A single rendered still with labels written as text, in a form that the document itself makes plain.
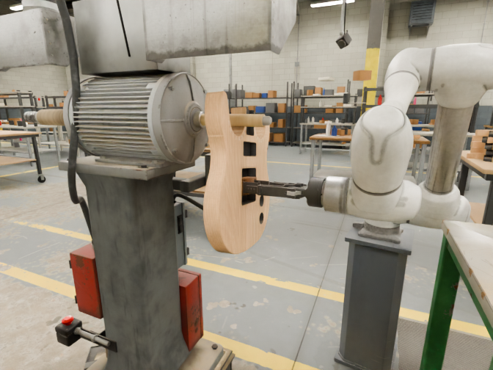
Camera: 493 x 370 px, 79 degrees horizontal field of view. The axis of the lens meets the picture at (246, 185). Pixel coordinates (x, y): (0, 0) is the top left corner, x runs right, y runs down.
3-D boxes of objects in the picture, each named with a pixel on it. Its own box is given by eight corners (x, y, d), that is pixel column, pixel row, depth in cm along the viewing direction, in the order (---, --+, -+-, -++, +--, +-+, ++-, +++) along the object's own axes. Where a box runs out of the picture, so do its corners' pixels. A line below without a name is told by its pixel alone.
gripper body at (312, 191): (320, 210, 72) (283, 205, 76) (326, 205, 80) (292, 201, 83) (322, 179, 71) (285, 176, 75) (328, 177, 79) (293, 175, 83)
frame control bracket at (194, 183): (180, 191, 103) (179, 180, 102) (207, 180, 120) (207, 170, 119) (189, 193, 102) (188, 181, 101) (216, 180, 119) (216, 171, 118)
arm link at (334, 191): (348, 211, 78) (324, 208, 80) (351, 175, 77) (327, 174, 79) (344, 216, 70) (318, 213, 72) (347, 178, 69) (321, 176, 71)
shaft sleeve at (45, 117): (48, 128, 111) (33, 119, 106) (54, 115, 113) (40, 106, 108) (81, 129, 104) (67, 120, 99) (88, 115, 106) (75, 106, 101)
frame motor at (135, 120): (63, 162, 92) (49, 73, 85) (128, 151, 115) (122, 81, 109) (171, 173, 76) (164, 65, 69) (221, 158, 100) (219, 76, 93)
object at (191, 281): (141, 335, 131) (134, 260, 122) (161, 318, 142) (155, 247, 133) (189, 354, 121) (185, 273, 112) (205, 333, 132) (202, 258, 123)
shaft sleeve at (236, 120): (204, 128, 84) (199, 121, 81) (207, 117, 85) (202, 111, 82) (264, 129, 77) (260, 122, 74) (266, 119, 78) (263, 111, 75)
